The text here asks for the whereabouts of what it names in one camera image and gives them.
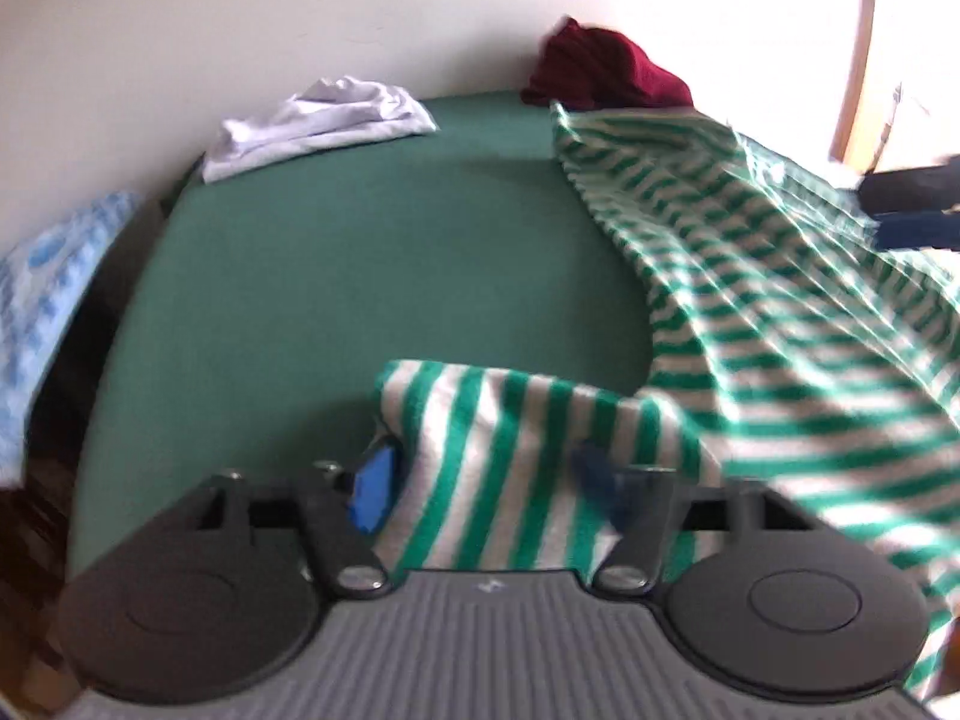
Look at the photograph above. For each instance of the wooden window frame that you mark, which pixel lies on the wooden window frame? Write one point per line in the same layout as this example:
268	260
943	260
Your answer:
855	52

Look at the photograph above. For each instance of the white cloth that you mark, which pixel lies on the white cloth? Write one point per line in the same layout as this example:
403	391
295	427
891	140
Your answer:
330	120

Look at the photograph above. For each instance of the green white striped garment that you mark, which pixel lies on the green white striped garment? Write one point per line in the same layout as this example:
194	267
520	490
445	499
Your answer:
750	300

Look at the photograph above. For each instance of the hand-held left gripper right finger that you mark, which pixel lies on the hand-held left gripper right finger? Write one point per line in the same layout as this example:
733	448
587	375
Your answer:
600	481

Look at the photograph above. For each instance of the blue white patterned blanket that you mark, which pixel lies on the blue white patterned blanket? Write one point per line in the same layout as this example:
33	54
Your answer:
45	292

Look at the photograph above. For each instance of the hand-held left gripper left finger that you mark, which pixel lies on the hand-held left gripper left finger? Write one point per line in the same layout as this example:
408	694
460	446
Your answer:
373	491

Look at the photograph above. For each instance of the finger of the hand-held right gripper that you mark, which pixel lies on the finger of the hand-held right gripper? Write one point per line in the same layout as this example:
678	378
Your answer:
915	184
919	231

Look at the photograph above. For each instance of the dark red cloth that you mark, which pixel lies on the dark red cloth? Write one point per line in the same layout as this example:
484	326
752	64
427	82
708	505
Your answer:
600	71

